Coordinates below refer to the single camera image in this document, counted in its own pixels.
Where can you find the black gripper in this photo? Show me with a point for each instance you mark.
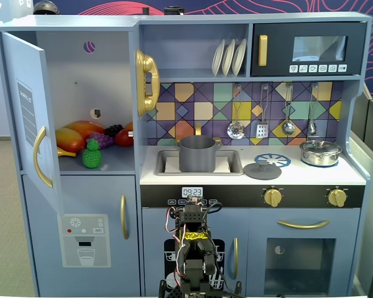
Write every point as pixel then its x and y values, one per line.
pixel 193 202

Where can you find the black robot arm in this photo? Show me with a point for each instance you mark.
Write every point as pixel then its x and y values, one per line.
pixel 192 267

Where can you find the blue toy kitchen cabinet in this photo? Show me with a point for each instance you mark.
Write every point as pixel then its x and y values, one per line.
pixel 81 21

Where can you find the gray plastic pot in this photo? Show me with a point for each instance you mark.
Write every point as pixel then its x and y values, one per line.
pixel 197 158

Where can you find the blue dishwasher door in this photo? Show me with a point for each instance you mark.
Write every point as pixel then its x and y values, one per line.
pixel 152 226

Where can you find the gray sink basin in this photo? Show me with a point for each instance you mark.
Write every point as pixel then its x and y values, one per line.
pixel 234 163

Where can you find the gray pot lid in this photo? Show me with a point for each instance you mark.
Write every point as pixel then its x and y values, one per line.
pixel 262 172

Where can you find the gold faucet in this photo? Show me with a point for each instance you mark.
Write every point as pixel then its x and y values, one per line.
pixel 198 128

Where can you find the gold stove knob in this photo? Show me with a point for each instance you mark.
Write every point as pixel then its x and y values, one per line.
pixel 273 197
pixel 337 197

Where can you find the metal skimmer spoon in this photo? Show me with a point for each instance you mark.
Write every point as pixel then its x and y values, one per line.
pixel 235 130

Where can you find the blue oven door with window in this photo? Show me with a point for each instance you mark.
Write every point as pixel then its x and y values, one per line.
pixel 258 264

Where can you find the red toy apple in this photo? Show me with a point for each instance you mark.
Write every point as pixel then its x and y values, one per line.
pixel 122 138

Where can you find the metal slotted spatula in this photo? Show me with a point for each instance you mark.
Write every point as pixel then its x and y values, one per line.
pixel 261 130

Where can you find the blue freezer door with dispenser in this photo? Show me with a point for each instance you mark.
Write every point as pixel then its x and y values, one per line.
pixel 90 198

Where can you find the black toy grapes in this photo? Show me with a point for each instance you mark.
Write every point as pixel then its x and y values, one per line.
pixel 113 130

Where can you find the purple toy grapes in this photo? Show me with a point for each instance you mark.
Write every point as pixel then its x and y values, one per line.
pixel 104 141

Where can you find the metal ladle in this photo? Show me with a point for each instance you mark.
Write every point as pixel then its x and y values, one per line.
pixel 288 127

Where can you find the steel pot with lid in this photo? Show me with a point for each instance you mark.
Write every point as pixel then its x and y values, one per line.
pixel 320 153

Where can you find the orange red toy mango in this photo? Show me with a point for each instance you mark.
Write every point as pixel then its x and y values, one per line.
pixel 84 127

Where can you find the yellow toy banana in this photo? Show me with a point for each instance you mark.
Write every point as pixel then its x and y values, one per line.
pixel 65 152

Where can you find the small metal spoon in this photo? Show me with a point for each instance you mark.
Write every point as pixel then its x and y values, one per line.
pixel 312 128

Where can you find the yellow orange toy fruit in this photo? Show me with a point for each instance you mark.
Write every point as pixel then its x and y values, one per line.
pixel 69 139

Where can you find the gold toy telephone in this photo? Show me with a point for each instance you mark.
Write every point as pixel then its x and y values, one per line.
pixel 151 66

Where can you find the white toy plate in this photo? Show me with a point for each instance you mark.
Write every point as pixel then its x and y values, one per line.
pixel 218 59
pixel 238 57
pixel 227 59

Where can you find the black microwave door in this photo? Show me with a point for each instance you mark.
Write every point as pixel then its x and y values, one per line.
pixel 276 46

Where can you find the gray partition panel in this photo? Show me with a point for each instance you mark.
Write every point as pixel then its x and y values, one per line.
pixel 370 155

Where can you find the black round object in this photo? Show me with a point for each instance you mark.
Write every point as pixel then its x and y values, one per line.
pixel 174 10

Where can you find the blue fridge door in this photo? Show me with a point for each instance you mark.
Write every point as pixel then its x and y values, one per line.
pixel 21 77

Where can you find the dark helmet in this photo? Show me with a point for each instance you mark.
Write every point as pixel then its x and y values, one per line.
pixel 46 7

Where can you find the small gripper camera board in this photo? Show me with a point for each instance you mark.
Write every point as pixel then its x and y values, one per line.
pixel 193 199

